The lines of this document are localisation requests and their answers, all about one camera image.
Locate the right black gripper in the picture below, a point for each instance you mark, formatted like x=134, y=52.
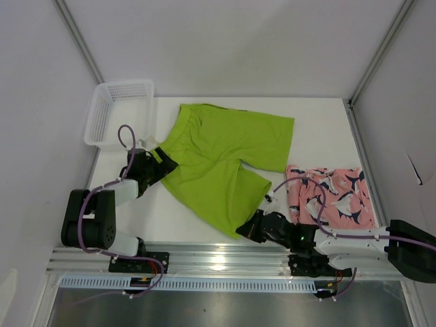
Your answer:
x=250, y=229

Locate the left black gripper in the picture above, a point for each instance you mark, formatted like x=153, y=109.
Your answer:
x=163, y=168

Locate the lime green cloth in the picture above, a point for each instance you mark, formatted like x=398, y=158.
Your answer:
x=211, y=145

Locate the pink shark print shorts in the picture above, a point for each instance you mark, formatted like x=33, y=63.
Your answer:
x=344, y=191

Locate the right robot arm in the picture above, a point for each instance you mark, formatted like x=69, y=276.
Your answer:
x=320, y=251

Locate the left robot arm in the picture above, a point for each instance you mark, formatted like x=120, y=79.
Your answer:
x=90, y=218

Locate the white plastic basket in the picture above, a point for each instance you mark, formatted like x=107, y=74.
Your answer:
x=128, y=102

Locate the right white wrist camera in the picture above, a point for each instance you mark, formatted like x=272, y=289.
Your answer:
x=271, y=203

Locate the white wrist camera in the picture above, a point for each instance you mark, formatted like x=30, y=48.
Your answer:
x=271, y=203
x=141, y=145

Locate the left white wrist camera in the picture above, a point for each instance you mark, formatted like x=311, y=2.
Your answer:
x=141, y=145

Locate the aluminium mounting rail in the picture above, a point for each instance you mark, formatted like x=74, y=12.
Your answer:
x=202, y=260

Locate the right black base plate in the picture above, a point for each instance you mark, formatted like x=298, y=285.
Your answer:
x=315, y=267

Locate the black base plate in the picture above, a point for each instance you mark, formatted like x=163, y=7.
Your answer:
x=135, y=266
x=315, y=267

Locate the white slotted cable duct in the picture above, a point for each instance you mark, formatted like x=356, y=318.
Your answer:
x=201, y=284

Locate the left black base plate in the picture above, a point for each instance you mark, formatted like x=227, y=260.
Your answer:
x=135, y=266

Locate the left aluminium frame post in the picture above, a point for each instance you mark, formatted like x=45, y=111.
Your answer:
x=78, y=39

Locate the aluminium frame post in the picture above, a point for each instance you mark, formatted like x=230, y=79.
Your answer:
x=387, y=41
x=78, y=39

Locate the right aluminium frame post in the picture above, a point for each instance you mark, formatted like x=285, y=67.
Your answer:
x=387, y=41

